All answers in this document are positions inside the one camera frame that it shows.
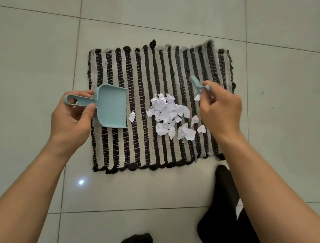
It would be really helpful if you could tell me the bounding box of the light blue plastic dustpan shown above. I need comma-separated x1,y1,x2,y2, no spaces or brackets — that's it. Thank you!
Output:
64,84,129,129

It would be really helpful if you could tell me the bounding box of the person's right forearm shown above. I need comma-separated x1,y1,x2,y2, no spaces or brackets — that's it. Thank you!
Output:
214,133,320,243

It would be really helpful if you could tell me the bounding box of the person's left hand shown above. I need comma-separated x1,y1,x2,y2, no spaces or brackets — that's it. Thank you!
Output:
49,90,97,161

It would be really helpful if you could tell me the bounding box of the light blue hand brush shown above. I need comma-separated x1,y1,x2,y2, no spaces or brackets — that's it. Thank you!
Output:
189,76,212,95

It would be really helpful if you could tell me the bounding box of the person's right hand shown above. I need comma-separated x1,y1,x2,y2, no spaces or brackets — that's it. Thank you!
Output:
199,80,243,142

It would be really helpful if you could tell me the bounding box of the person's left forearm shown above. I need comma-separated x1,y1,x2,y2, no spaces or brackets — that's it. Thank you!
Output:
0,140,75,243

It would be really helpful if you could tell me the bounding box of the person's black sock foot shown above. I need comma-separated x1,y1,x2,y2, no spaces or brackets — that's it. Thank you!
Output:
127,233,153,243

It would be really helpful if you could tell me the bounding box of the black and beige striped rug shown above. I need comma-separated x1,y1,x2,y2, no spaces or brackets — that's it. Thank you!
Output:
87,39,237,175

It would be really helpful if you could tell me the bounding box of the pile of white paper scraps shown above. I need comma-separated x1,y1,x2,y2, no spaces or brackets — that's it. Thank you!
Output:
128,93,207,141

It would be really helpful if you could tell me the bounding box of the person's black trouser leg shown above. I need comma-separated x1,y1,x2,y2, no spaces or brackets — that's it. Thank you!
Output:
197,165,261,243

